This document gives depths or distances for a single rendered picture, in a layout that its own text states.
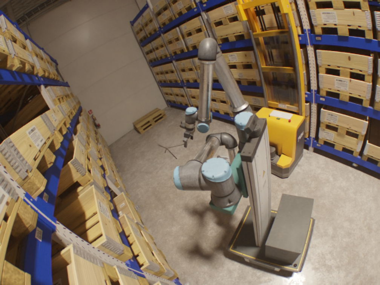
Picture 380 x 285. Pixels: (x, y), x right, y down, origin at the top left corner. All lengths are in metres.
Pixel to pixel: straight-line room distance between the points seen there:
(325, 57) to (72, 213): 3.63
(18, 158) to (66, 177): 1.08
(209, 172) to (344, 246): 2.23
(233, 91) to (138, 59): 6.11
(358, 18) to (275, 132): 2.07
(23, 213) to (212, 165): 0.91
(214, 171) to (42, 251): 0.91
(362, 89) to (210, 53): 2.11
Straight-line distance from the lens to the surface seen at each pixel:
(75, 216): 2.15
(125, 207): 3.02
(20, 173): 1.02
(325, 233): 2.61
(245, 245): 2.12
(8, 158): 1.01
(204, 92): 1.11
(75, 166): 1.91
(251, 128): 0.86
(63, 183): 2.03
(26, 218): 0.79
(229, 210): 1.02
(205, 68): 1.07
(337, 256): 2.58
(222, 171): 0.84
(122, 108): 6.93
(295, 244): 1.58
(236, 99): 1.27
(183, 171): 0.95
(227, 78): 1.21
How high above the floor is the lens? 2.34
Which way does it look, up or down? 32 degrees down
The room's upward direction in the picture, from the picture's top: 25 degrees counter-clockwise
